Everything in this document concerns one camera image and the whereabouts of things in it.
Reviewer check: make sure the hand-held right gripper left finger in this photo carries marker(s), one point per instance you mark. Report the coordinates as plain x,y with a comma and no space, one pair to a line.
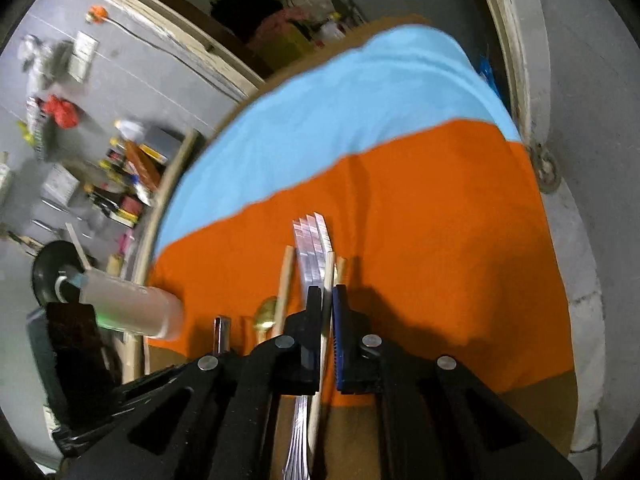
312,320

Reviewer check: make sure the orange wall plug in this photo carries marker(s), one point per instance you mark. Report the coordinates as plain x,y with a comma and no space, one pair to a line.
96,14

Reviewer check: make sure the steel fork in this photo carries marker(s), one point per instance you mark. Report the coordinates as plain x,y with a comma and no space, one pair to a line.
310,250

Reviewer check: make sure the red plastic bag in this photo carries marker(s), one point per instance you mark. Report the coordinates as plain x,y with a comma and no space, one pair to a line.
61,112

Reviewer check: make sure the gold spoon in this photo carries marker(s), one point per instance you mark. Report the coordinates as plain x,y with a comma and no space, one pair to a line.
265,314

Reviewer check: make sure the white plastic utensil holder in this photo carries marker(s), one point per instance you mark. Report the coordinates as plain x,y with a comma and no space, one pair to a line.
135,305

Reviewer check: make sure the wooden chopstick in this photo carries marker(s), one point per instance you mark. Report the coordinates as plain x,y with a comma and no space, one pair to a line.
328,280
80,247
285,280

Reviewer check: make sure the colourful striped cloth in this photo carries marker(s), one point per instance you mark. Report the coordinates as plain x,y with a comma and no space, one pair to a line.
400,185

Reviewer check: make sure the clear plastic bag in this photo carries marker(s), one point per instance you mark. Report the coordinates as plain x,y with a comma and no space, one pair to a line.
42,57

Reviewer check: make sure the wall light switch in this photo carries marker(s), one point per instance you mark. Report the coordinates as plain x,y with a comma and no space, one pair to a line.
82,57

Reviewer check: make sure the small white wall basket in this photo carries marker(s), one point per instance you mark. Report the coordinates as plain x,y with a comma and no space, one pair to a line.
60,184

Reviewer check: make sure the black frying pan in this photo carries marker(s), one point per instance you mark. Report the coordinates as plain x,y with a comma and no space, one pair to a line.
50,270

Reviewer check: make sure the red chili powder bag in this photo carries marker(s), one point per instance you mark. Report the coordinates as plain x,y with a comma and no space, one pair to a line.
145,165

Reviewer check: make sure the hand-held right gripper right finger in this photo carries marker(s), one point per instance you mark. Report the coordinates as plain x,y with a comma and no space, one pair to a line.
340,340

